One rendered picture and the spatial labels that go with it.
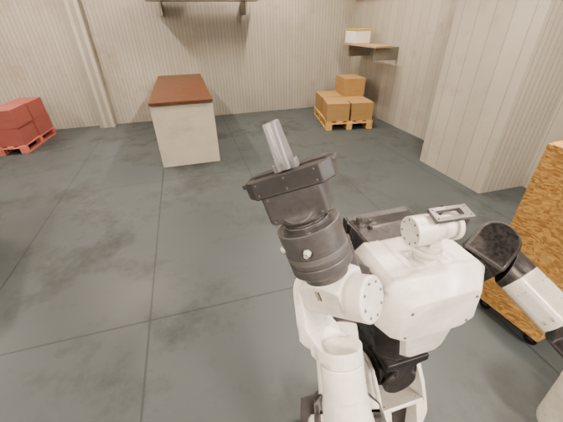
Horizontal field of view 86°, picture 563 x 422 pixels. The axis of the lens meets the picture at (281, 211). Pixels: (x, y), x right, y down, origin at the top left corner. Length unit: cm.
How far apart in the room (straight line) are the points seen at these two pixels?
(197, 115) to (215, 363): 342
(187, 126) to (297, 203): 435
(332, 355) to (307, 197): 23
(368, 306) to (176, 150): 450
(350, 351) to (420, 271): 30
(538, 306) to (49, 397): 236
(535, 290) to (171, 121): 438
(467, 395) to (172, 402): 168
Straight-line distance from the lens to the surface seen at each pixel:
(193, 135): 473
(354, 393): 50
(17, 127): 665
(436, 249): 72
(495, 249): 88
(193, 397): 210
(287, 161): 37
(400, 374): 101
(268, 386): 207
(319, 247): 38
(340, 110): 621
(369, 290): 43
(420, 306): 71
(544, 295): 90
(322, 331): 51
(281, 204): 38
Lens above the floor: 182
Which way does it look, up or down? 32 degrees down
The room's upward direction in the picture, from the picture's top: 1 degrees counter-clockwise
